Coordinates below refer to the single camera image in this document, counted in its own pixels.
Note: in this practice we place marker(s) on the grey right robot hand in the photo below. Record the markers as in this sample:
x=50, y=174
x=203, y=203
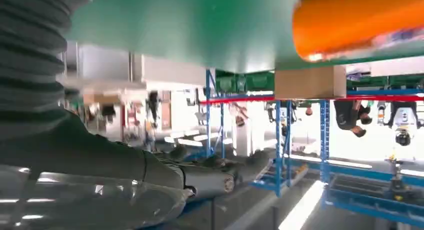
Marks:
x=99, y=188

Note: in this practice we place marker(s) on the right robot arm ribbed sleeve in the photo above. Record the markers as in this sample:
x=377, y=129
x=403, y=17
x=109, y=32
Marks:
x=30, y=56

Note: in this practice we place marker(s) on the red horizontal bar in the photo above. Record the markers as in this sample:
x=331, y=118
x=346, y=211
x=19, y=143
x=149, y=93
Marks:
x=238, y=99

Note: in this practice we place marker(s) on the green plastic crate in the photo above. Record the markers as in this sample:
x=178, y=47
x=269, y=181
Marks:
x=229, y=83
x=260, y=82

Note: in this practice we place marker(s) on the blue metal shelving rack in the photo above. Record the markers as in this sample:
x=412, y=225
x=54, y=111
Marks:
x=324, y=132

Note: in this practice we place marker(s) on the brown cardboard box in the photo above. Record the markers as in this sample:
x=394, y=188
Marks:
x=309, y=83

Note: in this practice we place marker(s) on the black and white humanoid robot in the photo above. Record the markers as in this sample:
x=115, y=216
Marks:
x=403, y=122

